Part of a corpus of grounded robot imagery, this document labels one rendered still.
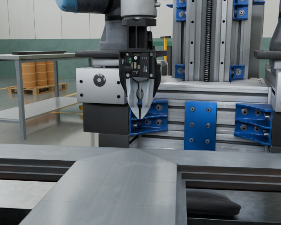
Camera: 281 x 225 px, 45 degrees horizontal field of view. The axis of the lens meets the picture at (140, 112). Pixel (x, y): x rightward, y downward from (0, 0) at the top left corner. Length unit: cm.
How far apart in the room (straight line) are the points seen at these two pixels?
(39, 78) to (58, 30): 372
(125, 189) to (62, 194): 9
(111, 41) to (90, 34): 1027
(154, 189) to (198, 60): 64
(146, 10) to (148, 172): 32
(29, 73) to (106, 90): 720
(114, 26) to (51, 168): 52
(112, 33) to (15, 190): 50
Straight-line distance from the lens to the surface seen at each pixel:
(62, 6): 98
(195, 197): 82
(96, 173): 56
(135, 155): 65
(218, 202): 81
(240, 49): 114
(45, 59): 442
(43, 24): 1209
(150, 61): 70
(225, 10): 106
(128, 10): 70
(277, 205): 90
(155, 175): 55
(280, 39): 98
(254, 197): 92
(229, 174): 60
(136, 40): 68
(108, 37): 102
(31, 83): 809
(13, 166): 67
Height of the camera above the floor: 105
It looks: 11 degrees down
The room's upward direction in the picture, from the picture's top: straight up
